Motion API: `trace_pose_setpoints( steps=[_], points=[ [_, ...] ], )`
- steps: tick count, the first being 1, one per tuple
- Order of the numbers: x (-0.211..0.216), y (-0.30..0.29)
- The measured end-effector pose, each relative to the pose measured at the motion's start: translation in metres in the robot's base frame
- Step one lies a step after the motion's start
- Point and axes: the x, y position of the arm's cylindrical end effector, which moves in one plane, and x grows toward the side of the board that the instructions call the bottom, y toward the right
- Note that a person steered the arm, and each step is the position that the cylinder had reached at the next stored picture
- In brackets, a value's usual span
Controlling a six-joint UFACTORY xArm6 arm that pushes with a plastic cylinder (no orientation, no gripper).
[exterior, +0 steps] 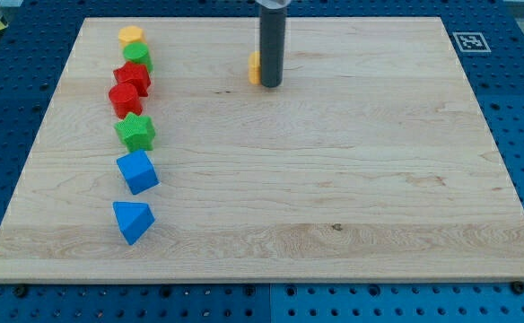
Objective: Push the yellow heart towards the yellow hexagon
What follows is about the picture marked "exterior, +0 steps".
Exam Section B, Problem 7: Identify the red cylinder block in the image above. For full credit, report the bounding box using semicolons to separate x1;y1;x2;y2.
108;83;143;119

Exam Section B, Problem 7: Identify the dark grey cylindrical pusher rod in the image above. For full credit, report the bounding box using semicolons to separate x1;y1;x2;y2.
259;4;286;88

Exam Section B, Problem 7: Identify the silver rod mount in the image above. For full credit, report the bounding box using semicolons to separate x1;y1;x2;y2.
256;0;290;8

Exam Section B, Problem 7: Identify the light wooden board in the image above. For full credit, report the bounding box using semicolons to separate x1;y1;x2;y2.
0;17;524;284

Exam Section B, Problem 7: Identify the yellow heart block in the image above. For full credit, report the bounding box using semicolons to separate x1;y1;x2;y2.
248;51;261;85

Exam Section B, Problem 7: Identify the red star block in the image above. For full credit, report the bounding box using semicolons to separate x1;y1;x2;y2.
113;61;152;97

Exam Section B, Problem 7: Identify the white fiducial marker tag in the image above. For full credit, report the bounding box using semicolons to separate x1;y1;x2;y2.
453;31;491;53

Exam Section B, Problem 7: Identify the yellow hexagon block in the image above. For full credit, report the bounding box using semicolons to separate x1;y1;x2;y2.
118;25;146;48

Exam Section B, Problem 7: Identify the green star block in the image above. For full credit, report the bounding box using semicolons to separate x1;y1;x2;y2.
114;112;156;153

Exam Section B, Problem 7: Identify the green cylinder block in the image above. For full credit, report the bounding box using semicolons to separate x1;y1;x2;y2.
122;42;153;73

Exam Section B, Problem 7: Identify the blue triangular prism block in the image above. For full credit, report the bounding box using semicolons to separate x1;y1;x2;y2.
112;201;155;245

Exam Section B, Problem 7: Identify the blue cube block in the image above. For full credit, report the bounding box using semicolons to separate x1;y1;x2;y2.
116;150;159;195

